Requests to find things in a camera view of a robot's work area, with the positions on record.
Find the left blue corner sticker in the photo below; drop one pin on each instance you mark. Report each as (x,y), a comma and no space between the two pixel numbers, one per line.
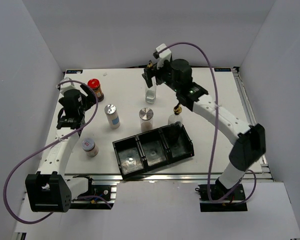
(74,71)

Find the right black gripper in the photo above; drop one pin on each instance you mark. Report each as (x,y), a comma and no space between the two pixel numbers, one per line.
(148,73)

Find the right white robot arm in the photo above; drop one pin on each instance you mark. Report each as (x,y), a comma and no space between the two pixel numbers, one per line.
(249,141)

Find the brown spice metal-lid shaker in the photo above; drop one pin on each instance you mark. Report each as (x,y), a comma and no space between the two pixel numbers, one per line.
(146,116)

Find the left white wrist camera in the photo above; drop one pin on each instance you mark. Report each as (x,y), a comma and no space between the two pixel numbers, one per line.
(65,85)

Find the blue corner sticker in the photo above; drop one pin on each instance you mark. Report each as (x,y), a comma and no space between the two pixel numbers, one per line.
(222,69)
(74,71)

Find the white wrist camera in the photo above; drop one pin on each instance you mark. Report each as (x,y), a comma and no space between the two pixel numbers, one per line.
(162,53)
(65,85)

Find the small white lid jar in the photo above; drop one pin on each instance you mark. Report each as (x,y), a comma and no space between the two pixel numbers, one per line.
(89,147)

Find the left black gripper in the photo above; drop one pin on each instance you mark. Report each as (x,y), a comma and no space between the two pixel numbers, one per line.
(90,100)

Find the dark sauce glass bottle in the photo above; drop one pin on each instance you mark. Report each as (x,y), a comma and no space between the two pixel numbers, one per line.
(175,122)

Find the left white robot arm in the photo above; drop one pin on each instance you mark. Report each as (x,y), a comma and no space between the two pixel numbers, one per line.
(47,189)

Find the aluminium table frame rail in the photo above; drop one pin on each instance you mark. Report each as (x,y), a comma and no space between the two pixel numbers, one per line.
(162,177)

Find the clear glass oil bottle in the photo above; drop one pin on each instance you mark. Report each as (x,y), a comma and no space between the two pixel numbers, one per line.
(150,93)

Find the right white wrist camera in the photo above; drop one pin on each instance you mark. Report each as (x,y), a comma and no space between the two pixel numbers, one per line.
(162,53)

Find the blue label metal-lid shaker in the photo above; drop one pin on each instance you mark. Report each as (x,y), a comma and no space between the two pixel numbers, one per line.
(112,116)

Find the black three-compartment tray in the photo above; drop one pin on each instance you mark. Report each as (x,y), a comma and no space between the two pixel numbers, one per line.
(148,151)

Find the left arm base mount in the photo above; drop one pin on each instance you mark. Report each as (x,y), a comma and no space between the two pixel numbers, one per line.
(89,193)

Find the right blue corner sticker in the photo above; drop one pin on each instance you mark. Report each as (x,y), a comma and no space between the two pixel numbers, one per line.
(222,69)

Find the red lid sauce jar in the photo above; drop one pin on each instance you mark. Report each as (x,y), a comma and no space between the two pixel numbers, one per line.
(95,85)

